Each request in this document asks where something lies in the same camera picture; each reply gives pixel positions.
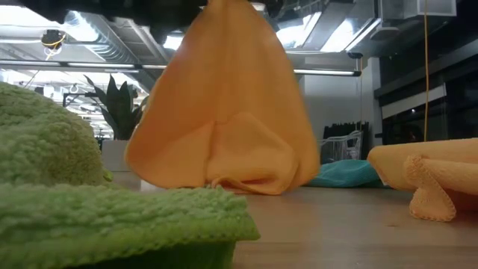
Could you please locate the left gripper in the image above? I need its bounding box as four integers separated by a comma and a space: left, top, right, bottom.
108, 0, 208, 44

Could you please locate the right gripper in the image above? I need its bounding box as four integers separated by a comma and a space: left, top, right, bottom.
261, 0, 299, 22

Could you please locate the orange microfiber towel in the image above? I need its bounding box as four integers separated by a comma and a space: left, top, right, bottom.
125, 0, 321, 196
367, 137, 478, 223

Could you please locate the teal microfiber towel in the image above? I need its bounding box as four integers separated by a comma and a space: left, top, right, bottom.
305, 159, 388, 189

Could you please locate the green microfiber towel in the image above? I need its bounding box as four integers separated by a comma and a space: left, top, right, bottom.
0, 81, 261, 269

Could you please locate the long ceiling light bar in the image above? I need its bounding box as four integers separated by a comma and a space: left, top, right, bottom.
293, 68, 362, 78
0, 59, 167, 72

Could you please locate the potted snake plant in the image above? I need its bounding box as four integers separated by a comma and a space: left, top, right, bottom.
84, 73, 150, 173

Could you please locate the clear plastic bin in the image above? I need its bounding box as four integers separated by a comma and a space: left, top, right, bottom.
319, 129, 364, 165

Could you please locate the silver spiral air duct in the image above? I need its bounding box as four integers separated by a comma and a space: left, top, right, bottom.
65, 10, 167, 64

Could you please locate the black ceiling cord reel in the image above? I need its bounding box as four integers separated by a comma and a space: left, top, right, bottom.
40, 28, 68, 52

